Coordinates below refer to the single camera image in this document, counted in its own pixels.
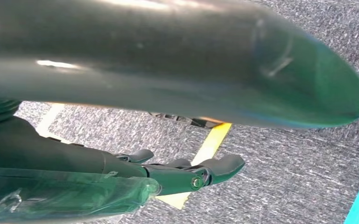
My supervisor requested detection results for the yellow floor tape square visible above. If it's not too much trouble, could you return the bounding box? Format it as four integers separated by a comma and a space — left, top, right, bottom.
35, 103, 233, 210

